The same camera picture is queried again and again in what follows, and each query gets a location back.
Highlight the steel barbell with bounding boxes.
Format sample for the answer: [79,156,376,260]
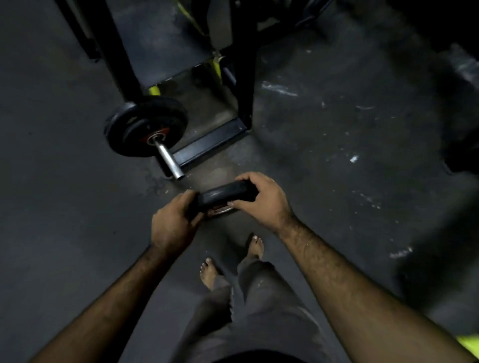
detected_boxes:
[148,134,186,181]

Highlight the person's left hand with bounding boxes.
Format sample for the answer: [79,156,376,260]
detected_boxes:
[150,189,205,255]

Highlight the black metal rack frame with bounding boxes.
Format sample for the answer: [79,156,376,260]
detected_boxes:
[54,0,337,169]

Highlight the person's grey trousers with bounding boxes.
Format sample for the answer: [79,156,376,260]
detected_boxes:
[170,256,334,363]

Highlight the person's left foot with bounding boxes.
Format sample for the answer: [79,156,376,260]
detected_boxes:
[199,258,219,291]

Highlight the small black weight plate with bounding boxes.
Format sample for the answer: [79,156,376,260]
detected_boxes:
[187,181,259,221]

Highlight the person's right foot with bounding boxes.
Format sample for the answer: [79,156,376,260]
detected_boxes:
[247,235,265,260]

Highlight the person's right forearm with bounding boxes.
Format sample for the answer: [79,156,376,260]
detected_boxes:
[279,219,479,363]

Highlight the person's foot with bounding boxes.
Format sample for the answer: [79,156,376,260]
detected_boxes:
[247,235,265,260]
[199,258,219,291]

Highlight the black weight plate with red hub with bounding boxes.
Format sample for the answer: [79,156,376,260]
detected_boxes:
[120,95,189,158]

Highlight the large black weight plate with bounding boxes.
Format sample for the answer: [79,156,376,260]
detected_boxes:
[104,101,158,157]

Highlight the person's right hand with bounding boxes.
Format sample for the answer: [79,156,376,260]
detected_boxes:
[227,172,299,235]

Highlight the person's left forearm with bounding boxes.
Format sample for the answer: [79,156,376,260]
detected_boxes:
[26,245,188,363]

